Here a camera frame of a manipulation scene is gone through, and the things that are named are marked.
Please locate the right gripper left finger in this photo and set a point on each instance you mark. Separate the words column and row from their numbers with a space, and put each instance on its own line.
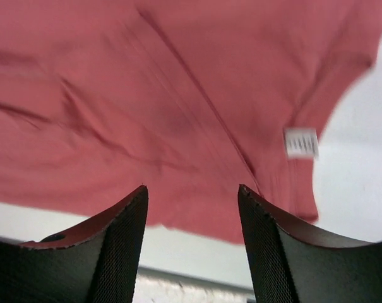
column 93, row 261

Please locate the salmon pink t shirt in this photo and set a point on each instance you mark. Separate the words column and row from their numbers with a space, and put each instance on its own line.
column 191, row 98

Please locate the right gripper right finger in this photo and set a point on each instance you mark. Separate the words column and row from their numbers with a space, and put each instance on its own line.
column 291, row 260

